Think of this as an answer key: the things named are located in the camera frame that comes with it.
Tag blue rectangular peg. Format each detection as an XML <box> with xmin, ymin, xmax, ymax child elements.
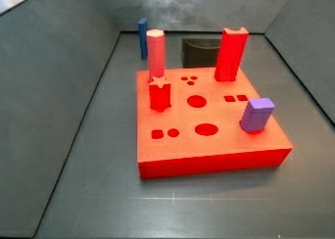
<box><xmin>137</xmin><ymin>18</ymin><xmax>148</xmax><ymax>60</ymax></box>

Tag red peg board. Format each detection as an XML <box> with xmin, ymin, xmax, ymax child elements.
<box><xmin>136</xmin><ymin>68</ymin><xmax>293</xmax><ymax>179</ymax></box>

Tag red star peg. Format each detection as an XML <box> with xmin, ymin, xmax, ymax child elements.
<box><xmin>149</xmin><ymin>76</ymin><xmax>171</xmax><ymax>112</ymax></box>

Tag purple hexagonal peg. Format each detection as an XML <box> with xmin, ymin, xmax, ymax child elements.
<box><xmin>239</xmin><ymin>98</ymin><xmax>275</xmax><ymax>132</ymax></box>

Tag pink hexagonal peg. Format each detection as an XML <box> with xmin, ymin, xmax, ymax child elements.
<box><xmin>147</xmin><ymin>29</ymin><xmax>165</xmax><ymax>80</ymax></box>

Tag tall red notched peg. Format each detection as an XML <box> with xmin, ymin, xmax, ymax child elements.
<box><xmin>215</xmin><ymin>27</ymin><xmax>248</xmax><ymax>82</ymax></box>

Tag black curved bracket stand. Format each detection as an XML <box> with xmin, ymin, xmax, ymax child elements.
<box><xmin>181</xmin><ymin>38</ymin><xmax>220</xmax><ymax>69</ymax></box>

